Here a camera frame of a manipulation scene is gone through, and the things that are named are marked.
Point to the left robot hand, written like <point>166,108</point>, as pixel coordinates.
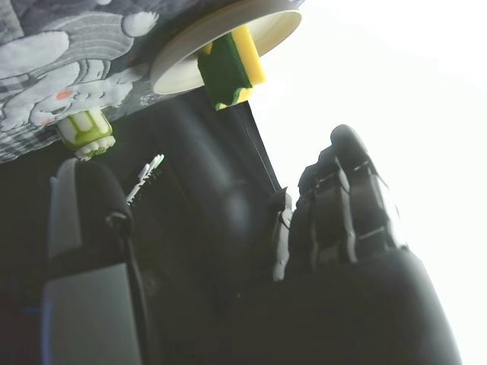
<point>342,311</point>

